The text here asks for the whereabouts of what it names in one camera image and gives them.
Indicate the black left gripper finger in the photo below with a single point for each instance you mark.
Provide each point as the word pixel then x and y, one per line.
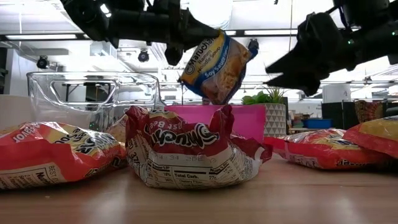
pixel 196 26
pixel 196 40

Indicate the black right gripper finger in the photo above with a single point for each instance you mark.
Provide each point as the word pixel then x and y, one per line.
pixel 295 63
pixel 304 84

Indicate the blue soy sauce ramen package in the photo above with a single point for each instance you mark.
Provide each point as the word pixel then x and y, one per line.
pixel 214 71

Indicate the orange chicken ramen package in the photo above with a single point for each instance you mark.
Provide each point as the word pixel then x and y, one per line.
pixel 311 152
pixel 46 155
pixel 376 137

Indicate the red roast beef ramen package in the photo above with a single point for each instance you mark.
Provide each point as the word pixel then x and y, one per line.
pixel 118 130

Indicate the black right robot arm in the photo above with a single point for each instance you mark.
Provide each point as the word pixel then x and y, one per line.
pixel 379 40

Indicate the black ceiling spotlight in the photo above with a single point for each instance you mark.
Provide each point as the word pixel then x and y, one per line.
pixel 143 56
pixel 253 45
pixel 42 62

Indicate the white box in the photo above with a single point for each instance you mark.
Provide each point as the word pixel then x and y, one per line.
pixel 335 93

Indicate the stack of bowls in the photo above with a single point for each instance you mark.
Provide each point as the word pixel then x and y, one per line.
pixel 298 123

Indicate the blue storage bin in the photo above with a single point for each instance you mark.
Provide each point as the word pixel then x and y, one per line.
pixel 317 123

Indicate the black cabinet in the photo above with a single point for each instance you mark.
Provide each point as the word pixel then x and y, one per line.
pixel 337 115

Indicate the low white shelf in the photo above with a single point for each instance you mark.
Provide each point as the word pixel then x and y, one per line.
pixel 298 128

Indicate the potted succulent in patterned pot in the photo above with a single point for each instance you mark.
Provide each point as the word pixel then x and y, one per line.
pixel 275 121

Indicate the clear plastic bin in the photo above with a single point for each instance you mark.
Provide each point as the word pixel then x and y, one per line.
pixel 140 93

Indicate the pink plastic bin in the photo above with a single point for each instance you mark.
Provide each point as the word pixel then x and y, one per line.
pixel 248 121

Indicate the orange mandala tapestry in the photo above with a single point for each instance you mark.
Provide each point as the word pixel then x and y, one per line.
pixel 368 110

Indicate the dark office chair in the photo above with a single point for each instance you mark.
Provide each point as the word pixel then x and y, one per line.
pixel 392 112

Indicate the black beam with light panels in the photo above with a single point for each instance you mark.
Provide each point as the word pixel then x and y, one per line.
pixel 40 36

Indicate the silver ventilation duct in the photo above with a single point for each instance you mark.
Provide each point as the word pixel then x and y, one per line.
pixel 211 12

